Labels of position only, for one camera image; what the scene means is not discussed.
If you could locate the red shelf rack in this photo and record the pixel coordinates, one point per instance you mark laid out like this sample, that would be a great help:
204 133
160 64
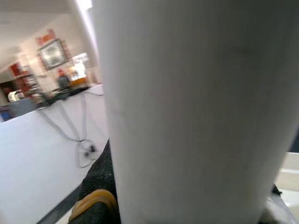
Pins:
25 81

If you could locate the white plastic table leg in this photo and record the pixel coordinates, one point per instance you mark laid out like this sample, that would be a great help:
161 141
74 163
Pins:
187 105
88 35

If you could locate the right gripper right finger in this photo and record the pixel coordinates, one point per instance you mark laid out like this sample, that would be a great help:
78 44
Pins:
275 190

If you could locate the framed wall picture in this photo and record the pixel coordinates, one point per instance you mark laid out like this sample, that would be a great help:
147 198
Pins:
53 54

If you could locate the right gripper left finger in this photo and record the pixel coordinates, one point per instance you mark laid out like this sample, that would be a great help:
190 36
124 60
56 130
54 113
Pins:
98 182

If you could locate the yellow rubber band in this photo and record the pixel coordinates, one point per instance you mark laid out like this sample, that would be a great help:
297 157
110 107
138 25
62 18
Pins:
100 193

